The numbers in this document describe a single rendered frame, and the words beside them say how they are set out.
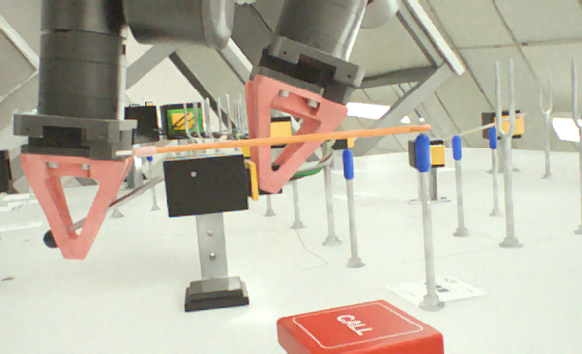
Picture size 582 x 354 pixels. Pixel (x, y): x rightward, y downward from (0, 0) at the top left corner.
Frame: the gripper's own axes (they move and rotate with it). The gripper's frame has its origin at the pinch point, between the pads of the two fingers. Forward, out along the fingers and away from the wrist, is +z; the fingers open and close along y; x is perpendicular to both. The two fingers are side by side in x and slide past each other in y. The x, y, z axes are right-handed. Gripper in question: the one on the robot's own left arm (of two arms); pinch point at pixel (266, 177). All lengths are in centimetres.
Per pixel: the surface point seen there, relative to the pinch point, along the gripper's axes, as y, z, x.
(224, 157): -2.0, -0.5, 3.6
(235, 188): -2.0, 1.3, 2.2
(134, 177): 71, 10, 12
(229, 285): -6.5, 7.0, 1.1
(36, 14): 731, -63, 187
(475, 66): 376, -99, -169
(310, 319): -22.3, 4.0, 0.0
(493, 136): 11.2, -9.9, -21.0
